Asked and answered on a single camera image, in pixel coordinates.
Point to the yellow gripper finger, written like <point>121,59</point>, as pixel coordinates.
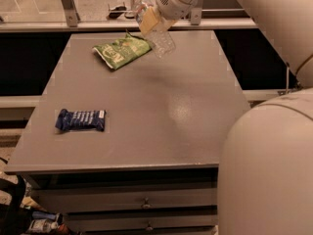
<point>152,21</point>

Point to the clear plastic water bottle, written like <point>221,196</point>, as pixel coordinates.
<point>161,42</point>

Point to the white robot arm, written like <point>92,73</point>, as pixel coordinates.
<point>265,174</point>

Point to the bottle on floor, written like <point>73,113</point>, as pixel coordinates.
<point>42,226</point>

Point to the green chip bag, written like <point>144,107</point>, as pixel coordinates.
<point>122,51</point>

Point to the blue snack packet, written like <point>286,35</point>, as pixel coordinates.
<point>81,120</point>

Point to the grey drawer cabinet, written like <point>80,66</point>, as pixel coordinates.
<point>165,125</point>

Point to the upper grey drawer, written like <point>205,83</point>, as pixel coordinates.
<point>104,199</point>

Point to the grey drawer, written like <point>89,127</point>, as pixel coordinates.
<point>92,223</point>
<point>104,199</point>

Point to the lower grey drawer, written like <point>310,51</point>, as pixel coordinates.
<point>92,223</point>

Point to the black bag on floor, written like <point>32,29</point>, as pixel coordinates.
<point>14,220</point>

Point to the metal railing frame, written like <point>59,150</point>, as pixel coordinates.
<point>107,15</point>

